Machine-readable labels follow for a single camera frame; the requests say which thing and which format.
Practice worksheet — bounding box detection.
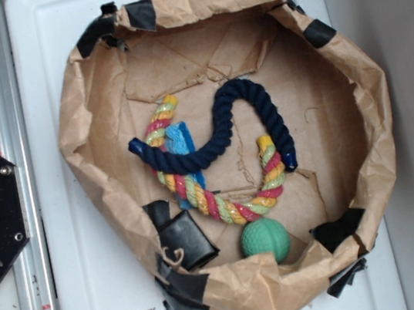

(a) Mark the light blue sponge block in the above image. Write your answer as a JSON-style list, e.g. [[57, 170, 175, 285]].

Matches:
[[165, 121, 206, 210]]

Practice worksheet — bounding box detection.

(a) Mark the aluminium extrusion rail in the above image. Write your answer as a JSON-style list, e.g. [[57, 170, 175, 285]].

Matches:
[[0, 0, 59, 310]]

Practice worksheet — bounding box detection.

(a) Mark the dark blue rope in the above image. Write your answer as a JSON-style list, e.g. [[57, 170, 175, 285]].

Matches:
[[120, 71, 300, 196]]

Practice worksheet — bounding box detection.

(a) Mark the black square pouch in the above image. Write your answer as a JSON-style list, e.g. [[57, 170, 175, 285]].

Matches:
[[157, 211, 220, 271]]

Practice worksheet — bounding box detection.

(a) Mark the white plastic tray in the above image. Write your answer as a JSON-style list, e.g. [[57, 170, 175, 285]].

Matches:
[[5, 0, 407, 310]]

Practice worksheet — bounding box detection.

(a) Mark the brown paper bag bin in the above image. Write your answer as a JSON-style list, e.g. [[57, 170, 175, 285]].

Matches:
[[59, 0, 396, 310]]

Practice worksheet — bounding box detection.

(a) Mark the multicolour twisted rope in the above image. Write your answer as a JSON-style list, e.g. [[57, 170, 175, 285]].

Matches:
[[139, 79, 293, 237]]

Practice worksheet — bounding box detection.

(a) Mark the green rubber ball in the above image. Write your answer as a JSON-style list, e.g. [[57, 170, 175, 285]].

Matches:
[[241, 217, 291, 263]]

